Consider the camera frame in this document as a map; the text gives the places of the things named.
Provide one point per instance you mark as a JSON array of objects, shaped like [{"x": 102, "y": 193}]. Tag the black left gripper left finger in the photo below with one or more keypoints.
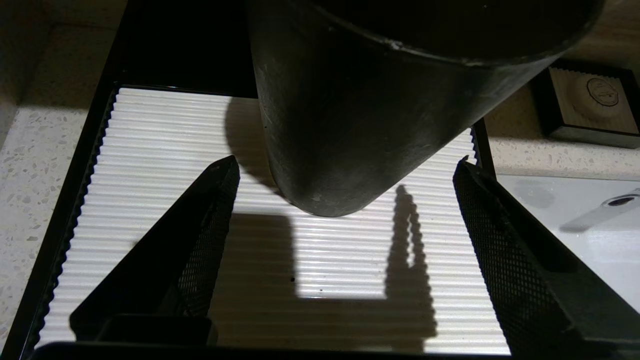
[{"x": 165, "y": 260}]

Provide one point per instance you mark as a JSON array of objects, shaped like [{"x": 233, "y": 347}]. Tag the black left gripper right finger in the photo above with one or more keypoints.
[{"x": 530, "y": 280}]

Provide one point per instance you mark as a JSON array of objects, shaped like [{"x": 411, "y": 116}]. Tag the black tumbler cup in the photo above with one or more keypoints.
[{"x": 380, "y": 100}]

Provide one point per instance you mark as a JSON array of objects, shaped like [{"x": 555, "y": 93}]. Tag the black amenity box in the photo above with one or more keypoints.
[{"x": 165, "y": 45}]

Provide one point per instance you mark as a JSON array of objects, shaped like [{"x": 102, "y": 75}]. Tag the white ceramic sink basin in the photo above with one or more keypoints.
[{"x": 600, "y": 240}]

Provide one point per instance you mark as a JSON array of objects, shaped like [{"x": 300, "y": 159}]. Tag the white ribbed tray mat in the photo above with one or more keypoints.
[{"x": 165, "y": 140}]

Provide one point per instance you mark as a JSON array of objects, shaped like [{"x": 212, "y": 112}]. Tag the black square soap dish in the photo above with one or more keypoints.
[{"x": 592, "y": 105}]

